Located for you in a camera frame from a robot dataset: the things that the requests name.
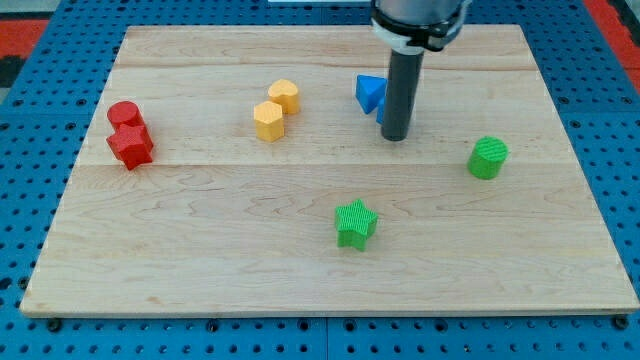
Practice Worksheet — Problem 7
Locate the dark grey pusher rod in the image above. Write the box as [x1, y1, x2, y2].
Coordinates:
[381, 50, 424, 141]

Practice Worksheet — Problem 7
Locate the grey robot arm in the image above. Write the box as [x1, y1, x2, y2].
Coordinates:
[371, 0, 471, 141]

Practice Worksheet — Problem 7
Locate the yellow heart block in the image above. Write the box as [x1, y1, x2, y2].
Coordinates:
[267, 79, 301, 114]

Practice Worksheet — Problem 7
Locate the yellow hexagon block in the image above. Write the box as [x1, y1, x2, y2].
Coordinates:
[253, 101, 285, 142]

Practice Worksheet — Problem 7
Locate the blue triangle block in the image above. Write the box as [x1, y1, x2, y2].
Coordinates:
[355, 74, 387, 114]

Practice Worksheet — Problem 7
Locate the blue block behind rod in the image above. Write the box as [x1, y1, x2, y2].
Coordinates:
[376, 97, 385, 125]

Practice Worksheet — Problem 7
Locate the green cylinder block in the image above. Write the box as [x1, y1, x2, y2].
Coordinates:
[467, 136, 509, 180]

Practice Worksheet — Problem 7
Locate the green star block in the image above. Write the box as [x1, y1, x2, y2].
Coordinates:
[334, 199, 378, 252]

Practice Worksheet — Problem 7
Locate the wooden board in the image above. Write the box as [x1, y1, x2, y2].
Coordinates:
[21, 25, 639, 318]

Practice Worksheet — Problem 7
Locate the red star block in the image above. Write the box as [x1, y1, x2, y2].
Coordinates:
[106, 124, 154, 171]

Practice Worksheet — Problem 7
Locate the red cylinder block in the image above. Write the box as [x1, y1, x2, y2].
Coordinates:
[107, 101, 144, 130]

